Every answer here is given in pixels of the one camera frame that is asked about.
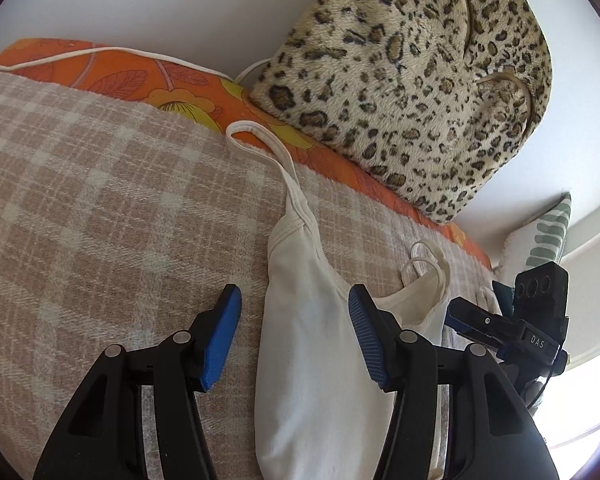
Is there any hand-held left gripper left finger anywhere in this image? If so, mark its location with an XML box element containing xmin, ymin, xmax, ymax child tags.
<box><xmin>32</xmin><ymin>284</ymin><xmax>243</xmax><ymax>480</ymax></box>

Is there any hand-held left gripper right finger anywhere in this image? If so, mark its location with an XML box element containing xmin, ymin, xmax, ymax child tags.
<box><xmin>348</xmin><ymin>284</ymin><xmax>561</xmax><ymax>480</ymax></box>

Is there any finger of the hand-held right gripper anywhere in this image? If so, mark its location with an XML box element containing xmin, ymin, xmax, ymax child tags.
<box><xmin>444</xmin><ymin>296</ymin><xmax>525</xmax><ymax>357</ymax></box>

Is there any white camisole top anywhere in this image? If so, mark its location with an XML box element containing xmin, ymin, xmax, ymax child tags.
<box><xmin>226</xmin><ymin>121</ymin><xmax>453</xmax><ymax>480</ymax></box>

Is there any white folded cloth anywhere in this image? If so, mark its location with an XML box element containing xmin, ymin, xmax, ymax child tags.
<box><xmin>472</xmin><ymin>285</ymin><xmax>501</xmax><ymax>318</ymax></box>

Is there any teal patterned folded cloth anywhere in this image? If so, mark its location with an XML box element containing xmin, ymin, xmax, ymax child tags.
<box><xmin>491</xmin><ymin>280</ymin><xmax>516</xmax><ymax>316</ymax></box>

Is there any green striped pillow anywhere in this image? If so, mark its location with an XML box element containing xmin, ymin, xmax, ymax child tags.
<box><xmin>500</xmin><ymin>192</ymin><xmax>572</xmax><ymax>273</ymax></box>

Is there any pink plaid blanket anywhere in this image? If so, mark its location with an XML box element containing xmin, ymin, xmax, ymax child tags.
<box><xmin>0</xmin><ymin>62</ymin><xmax>496</xmax><ymax>480</ymax></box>

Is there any leopard print cushion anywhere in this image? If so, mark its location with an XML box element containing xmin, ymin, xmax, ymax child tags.
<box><xmin>247</xmin><ymin>0</ymin><xmax>553</xmax><ymax>226</ymax></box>

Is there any white cable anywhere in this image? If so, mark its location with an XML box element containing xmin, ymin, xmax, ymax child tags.
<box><xmin>2</xmin><ymin>46</ymin><xmax>276</xmax><ymax>83</ymax></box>

